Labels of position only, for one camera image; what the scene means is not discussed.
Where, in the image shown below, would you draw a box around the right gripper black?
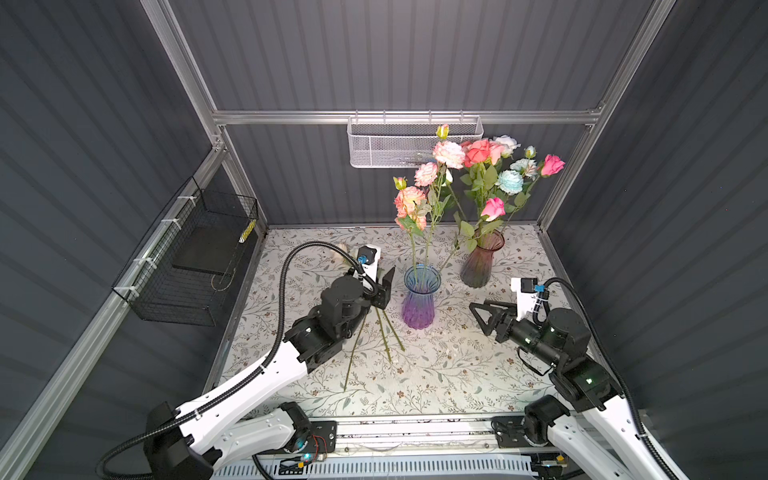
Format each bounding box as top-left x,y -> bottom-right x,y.
469,296 -> 560,371

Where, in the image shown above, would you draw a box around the blue purple glass vase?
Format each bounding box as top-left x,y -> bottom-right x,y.
402,264 -> 442,330

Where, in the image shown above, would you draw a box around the pink glass vase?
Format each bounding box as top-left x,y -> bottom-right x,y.
460,230 -> 505,288

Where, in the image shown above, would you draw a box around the pale blue white rose stem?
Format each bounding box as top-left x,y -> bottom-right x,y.
333,243 -> 352,267

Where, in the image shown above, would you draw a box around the small magenta spray stem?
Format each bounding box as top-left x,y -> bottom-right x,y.
438,197 -> 506,271

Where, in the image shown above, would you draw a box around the peach spray rose stem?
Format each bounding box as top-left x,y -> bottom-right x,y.
393,123 -> 466,280

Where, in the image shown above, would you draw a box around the single dark pink bud stem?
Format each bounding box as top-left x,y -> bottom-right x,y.
497,154 -> 566,238

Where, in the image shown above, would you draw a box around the red pink rose stem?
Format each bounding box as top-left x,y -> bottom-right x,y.
461,139 -> 497,221

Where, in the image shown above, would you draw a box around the light pink rose stem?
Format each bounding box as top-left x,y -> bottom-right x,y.
488,141 -> 506,165

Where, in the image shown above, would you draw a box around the white spray rose stem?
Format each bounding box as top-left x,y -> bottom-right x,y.
495,145 -> 541,230

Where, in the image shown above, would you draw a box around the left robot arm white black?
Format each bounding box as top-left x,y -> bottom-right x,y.
143,270 -> 395,479

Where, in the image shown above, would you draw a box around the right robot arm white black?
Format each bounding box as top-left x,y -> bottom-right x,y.
469,301 -> 687,479

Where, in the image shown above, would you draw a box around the small pink spray roses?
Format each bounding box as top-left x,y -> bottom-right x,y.
342,307 -> 405,391

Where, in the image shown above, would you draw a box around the floral patterned table mat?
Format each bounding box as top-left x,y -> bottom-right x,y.
213,225 -> 555,417

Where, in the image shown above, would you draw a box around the yellow tube in basket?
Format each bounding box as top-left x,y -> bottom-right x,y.
239,220 -> 257,244

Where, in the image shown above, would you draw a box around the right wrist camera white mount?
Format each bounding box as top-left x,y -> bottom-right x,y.
510,277 -> 545,321

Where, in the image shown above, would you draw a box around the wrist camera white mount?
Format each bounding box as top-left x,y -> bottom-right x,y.
357,244 -> 381,289
510,277 -> 545,321

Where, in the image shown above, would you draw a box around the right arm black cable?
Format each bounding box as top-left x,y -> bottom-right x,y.
533,276 -> 682,480

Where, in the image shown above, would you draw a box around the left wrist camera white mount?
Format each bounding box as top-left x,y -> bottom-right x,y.
357,244 -> 381,289

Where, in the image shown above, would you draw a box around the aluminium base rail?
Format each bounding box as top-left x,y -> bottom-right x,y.
158,410 -> 631,480

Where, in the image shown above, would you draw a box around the white wire mesh basket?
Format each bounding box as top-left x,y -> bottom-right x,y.
346,113 -> 484,169

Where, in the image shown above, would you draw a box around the black wire basket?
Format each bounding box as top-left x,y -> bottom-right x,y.
113,180 -> 259,327

